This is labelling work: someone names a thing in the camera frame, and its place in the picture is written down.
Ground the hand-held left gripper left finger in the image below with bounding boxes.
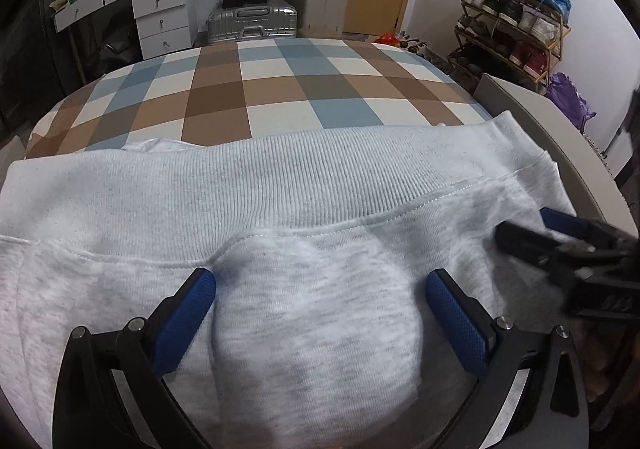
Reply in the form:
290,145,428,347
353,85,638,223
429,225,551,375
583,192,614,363
52,267,218,449

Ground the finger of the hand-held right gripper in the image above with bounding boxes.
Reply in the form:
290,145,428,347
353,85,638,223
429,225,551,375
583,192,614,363
495,220,588,280
541,208,616,250

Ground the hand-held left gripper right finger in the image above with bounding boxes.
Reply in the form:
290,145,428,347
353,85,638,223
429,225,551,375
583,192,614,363
425,269,591,449

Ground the light grey hoodie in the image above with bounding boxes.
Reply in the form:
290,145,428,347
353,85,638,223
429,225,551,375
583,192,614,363
0,112,581,449

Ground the person's right hand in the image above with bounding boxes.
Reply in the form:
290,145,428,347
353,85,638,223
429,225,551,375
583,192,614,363
575,316,640,405

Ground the grey upholstered ottoman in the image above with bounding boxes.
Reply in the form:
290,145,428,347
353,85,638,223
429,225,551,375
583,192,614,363
472,73,640,260

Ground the purple bag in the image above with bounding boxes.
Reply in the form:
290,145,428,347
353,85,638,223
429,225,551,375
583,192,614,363
545,72,598,130

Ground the wooden shoe rack with shoes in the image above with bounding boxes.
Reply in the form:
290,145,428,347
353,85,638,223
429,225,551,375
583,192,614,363
460,0,572,75

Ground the scattered heap of shoes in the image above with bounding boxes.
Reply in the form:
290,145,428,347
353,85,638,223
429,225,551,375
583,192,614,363
397,32,451,65

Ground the checkered tablecloth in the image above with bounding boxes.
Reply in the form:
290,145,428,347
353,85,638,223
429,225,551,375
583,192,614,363
25,36,493,162

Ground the white drawer desk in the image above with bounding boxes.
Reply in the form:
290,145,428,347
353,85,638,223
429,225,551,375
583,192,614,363
52,0,196,61

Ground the silver aluminium suitcase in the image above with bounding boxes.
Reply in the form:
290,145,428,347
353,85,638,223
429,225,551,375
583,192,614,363
206,0,298,46

